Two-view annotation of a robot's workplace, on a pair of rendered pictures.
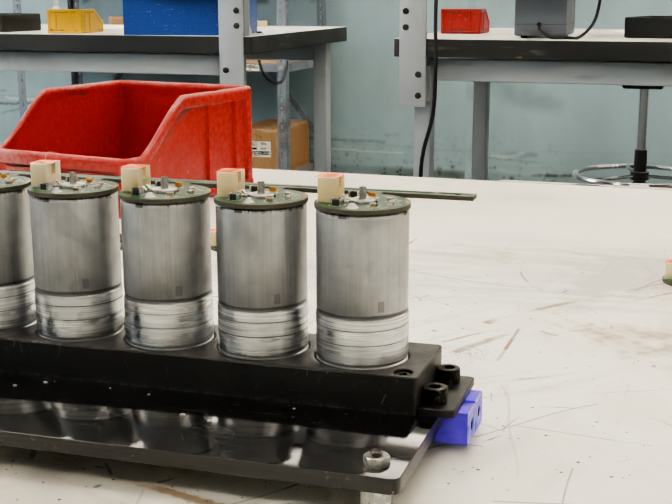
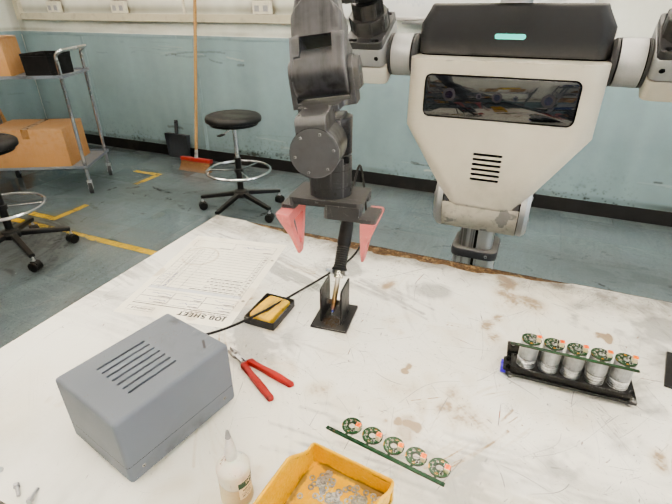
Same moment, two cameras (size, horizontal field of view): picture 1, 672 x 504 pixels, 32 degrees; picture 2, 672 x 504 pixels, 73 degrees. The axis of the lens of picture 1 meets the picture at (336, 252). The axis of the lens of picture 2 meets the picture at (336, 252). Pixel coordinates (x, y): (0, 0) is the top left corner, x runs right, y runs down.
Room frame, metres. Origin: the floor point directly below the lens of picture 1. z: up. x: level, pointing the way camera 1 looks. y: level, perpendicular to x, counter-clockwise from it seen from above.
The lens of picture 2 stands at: (0.79, -0.24, 1.21)
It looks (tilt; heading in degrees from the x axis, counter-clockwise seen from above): 28 degrees down; 184
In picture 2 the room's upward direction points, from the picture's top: straight up
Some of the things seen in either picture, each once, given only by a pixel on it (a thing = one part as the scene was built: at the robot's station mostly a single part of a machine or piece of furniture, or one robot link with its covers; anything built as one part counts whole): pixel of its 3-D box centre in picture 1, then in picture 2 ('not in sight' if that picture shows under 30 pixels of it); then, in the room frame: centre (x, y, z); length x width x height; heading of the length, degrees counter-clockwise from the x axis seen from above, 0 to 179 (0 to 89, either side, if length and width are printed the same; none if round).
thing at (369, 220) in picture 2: not in sight; (354, 229); (0.21, -0.25, 0.93); 0.07 x 0.07 x 0.09; 77
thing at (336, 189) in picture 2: not in sight; (330, 179); (0.20, -0.28, 1.00); 0.10 x 0.07 x 0.07; 77
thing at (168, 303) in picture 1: (167, 278); (573, 363); (0.31, 0.05, 0.79); 0.02 x 0.02 x 0.05
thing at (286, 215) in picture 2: not in sight; (308, 224); (0.20, -0.32, 0.93); 0.07 x 0.07 x 0.09; 77
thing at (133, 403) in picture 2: not in sight; (153, 390); (0.41, -0.48, 0.80); 0.15 x 0.12 x 0.10; 149
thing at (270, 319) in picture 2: not in sight; (270, 310); (0.18, -0.39, 0.76); 0.07 x 0.05 x 0.02; 161
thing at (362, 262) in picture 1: (362, 293); (528, 353); (0.30, -0.01, 0.79); 0.02 x 0.02 x 0.05
